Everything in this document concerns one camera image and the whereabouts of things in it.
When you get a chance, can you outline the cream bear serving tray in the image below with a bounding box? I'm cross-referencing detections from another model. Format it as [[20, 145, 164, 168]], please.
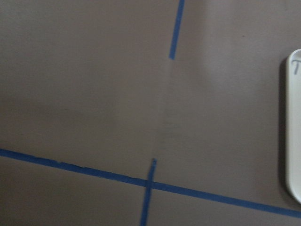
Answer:
[[285, 49, 301, 202]]

